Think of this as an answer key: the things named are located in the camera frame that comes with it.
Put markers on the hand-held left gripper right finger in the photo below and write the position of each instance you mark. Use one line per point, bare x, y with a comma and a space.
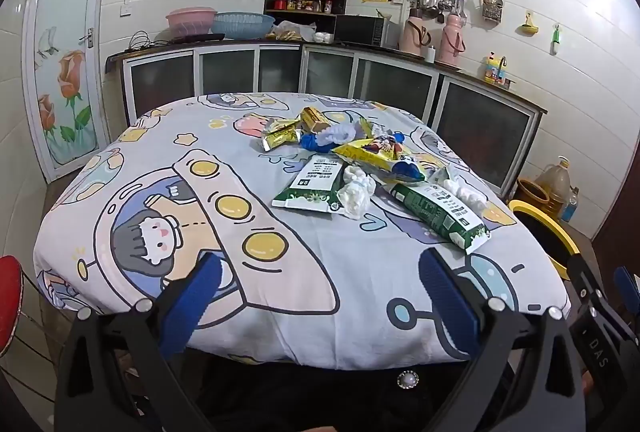
445, 297

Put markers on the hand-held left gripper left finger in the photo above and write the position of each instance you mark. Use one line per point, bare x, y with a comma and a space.
197, 294

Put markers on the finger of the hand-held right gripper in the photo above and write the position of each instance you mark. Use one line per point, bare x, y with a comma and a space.
625, 281
585, 277

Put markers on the yellow-rimmed black trash bin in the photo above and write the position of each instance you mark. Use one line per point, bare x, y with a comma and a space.
542, 232

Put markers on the blue rubber glove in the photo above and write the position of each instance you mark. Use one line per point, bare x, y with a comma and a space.
311, 142

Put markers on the lavender cloth bundle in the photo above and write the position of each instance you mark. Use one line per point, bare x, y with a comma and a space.
337, 132

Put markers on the small clear water bottle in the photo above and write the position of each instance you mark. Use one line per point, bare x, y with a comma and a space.
569, 207

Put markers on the bulging green white carton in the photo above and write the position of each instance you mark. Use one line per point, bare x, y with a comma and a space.
440, 212

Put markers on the cooking oil bottle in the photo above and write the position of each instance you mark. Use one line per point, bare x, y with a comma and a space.
556, 187

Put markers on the brown ceramic jar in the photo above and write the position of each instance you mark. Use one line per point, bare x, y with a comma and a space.
530, 192

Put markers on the white plastic bag on table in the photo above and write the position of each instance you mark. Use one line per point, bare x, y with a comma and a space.
465, 194

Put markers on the cartoon printed tablecloth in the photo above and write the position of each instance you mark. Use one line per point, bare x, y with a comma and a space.
300, 262

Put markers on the white crumpled tissue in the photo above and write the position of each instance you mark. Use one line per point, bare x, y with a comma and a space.
357, 194

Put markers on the flat green white carton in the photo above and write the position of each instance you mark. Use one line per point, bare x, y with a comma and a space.
312, 184

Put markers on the yellow cartoon snack bag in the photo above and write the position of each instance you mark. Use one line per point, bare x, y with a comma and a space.
372, 152

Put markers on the yellow foil snack bag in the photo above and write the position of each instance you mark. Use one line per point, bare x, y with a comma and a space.
280, 135

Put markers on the crumpled colourful wrapper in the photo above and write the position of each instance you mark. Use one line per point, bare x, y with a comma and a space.
372, 128

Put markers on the red stool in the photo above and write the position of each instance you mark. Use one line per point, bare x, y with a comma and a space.
7, 302

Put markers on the kitchen counter cabinets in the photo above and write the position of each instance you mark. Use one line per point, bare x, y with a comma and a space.
225, 70

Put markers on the green white hanging tool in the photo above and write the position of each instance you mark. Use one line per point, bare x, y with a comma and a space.
555, 40

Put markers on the black flat cooker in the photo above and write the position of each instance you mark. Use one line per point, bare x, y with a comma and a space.
200, 37

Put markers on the pink thermos with maroon lid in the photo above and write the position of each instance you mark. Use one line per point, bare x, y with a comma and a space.
412, 35

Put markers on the pink plastic basin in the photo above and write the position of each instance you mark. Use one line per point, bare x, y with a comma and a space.
187, 22

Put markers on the blue plastic basket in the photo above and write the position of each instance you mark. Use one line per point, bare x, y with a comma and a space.
242, 25

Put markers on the clear plastic food bag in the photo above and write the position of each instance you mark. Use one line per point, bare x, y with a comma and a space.
290, 31

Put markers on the black microwave oven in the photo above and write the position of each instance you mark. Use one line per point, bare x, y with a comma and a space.
360, 30

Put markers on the white round lumps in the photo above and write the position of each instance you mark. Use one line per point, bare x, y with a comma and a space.
322, 36

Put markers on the glass door with flower print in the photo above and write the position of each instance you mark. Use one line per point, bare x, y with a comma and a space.
65, 37

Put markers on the row of red-lidded jars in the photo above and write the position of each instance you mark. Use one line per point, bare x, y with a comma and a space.
305, 5

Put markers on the yellow wall hook dish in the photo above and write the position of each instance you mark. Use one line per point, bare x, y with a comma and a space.
529, 29

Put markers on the wall chopstick holder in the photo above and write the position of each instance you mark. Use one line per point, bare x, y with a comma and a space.
492, 10

